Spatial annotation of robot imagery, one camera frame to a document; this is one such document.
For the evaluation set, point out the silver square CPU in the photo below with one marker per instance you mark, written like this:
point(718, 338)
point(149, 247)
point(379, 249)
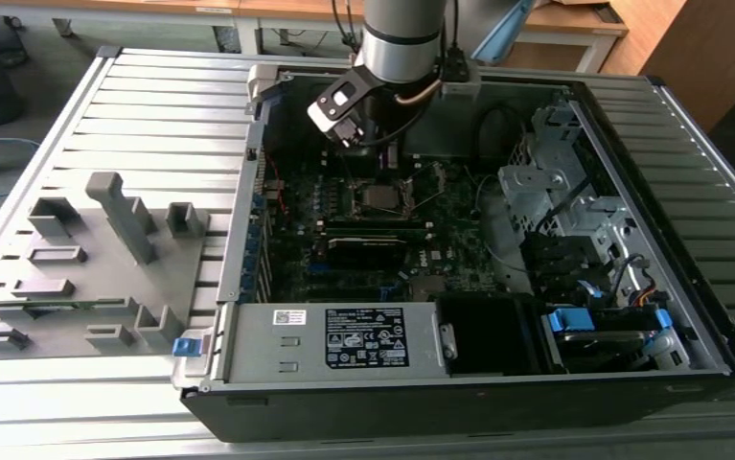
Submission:
point(380, 196)

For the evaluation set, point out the black CPU socket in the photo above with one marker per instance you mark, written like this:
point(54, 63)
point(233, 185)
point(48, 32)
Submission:
point(357, 201)

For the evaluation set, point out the blue expansion slot strip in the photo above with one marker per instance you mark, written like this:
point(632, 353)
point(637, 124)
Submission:
point(253, 249)

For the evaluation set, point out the grey case release latch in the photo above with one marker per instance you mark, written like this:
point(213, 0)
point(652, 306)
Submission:
point(261, 79)

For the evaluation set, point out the pale blue teach pendant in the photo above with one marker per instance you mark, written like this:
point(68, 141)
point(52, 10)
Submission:
point(500, 29)

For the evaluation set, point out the silver metal drive cage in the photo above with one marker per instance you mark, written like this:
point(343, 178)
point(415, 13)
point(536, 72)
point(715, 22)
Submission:
point(532, 182)

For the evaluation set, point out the black graphics card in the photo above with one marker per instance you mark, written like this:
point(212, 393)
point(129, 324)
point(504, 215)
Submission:
point(367, 254)

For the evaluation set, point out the green motherboard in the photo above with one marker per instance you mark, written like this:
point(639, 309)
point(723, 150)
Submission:
point(463, 249)

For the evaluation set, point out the wooden desk white legs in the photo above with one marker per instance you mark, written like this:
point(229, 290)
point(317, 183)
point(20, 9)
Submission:
point(149, 5)
point(571, 24)

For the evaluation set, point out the square chipset heat sink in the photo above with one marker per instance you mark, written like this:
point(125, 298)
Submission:
point(427, 287)

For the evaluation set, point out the silver power supply unit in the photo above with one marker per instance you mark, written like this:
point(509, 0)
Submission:
point(257, 345)

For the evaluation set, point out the blue disk carrier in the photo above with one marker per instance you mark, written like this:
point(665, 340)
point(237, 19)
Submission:
point(571, 320)

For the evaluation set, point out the brown wooden cabinet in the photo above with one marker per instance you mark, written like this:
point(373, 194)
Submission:
point(712, 48)

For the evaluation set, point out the grey plastic parts rack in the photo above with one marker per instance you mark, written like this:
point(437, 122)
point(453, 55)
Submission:
point(104, 287)

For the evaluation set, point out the small blue case latch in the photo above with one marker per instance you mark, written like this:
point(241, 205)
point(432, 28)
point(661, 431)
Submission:
point(186, 347)

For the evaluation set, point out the black open PC case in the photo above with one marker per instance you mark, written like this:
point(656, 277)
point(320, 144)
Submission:
point(405, 412)

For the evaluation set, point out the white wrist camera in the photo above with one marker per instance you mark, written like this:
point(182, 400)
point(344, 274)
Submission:
point(337, 103)

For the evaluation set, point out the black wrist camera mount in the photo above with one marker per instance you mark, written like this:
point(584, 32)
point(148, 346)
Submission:
point(459, 76)

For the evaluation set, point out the black plastic bay bracket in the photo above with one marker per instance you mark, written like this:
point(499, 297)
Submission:
point(559, 259)

